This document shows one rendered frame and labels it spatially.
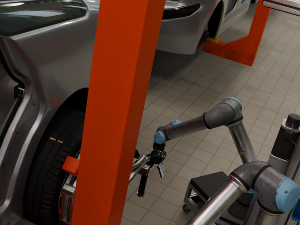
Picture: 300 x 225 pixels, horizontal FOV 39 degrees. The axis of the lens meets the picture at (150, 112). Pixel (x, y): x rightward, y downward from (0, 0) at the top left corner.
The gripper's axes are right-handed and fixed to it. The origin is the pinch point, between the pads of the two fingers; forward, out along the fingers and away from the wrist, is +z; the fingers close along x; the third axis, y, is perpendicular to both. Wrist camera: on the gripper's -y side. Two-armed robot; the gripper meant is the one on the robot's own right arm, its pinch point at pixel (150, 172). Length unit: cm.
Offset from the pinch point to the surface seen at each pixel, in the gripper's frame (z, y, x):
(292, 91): -375, -112, 241
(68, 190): 39, 5, -42
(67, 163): 33, 16, -49
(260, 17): -326, -27, 102
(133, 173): 16.2, 11.5, -14.4
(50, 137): 20, 10, -61
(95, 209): 64, 40, -36
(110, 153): 57, 65, -44
